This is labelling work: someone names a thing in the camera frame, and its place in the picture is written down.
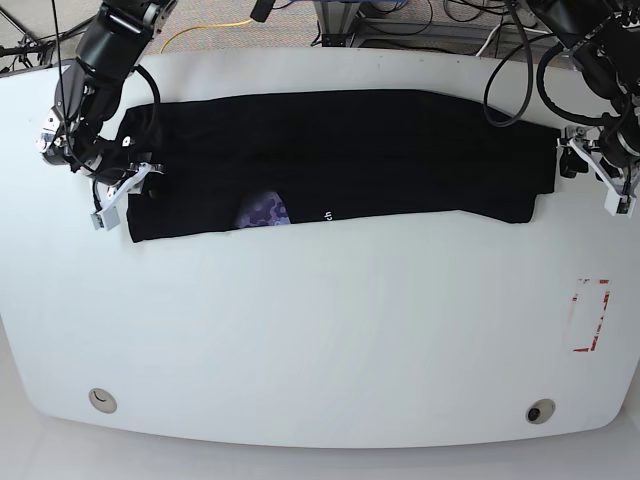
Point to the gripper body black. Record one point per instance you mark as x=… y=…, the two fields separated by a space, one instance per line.
x=108 y=162
x=620 y=147

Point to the black graphic T-shirt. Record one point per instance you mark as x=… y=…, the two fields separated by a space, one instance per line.
x=255 y=160

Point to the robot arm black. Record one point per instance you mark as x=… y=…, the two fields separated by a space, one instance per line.
x=602 y=38
x=89 y=91

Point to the red tape rectangle marking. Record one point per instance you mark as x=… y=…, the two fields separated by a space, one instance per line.
x=588 y=309

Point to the black tripod legs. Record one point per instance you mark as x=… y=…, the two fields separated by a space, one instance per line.
x=31 y=23

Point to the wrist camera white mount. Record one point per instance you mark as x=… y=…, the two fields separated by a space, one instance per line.
x=105 y=215
x=620 y=199

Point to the left table cable grommet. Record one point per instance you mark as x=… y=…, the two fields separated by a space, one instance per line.
x=102 y=401

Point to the table cable grommet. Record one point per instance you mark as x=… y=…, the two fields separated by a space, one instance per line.
x=102 y=401
x=540 y=411

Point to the right table cable grommet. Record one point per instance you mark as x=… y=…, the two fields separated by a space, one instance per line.
x=540 y=411

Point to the aluminium frame post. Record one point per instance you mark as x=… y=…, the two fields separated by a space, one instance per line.
x=336 y=21

